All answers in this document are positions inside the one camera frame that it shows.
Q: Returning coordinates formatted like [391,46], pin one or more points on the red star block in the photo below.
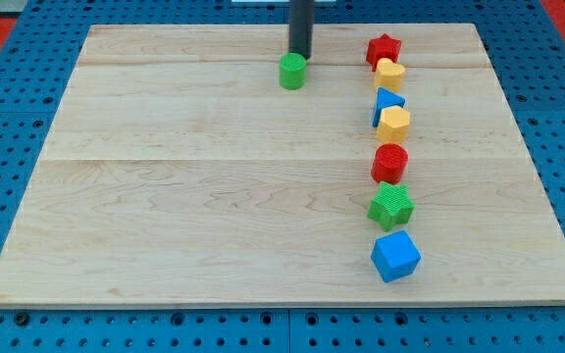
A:
[382,47]

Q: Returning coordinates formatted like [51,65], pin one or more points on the light wooden board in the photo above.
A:
[178,174]

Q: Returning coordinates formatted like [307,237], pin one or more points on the yellow heart block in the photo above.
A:
[389,75]

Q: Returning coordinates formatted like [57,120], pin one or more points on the red cylinder block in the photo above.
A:
[389,163]

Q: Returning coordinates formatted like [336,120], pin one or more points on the blue triangle block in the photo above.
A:
[384,99]

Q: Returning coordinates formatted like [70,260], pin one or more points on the blue cube block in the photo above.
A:
[395,256]

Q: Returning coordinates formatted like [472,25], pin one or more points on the yellow hexagon block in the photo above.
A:
[393,125]

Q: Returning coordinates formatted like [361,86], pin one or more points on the green cylinder block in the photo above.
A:
[292,70]

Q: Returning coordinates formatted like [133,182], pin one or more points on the green star block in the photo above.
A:
[391,205]

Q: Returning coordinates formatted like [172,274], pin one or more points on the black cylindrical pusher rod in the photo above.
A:
[300,27]

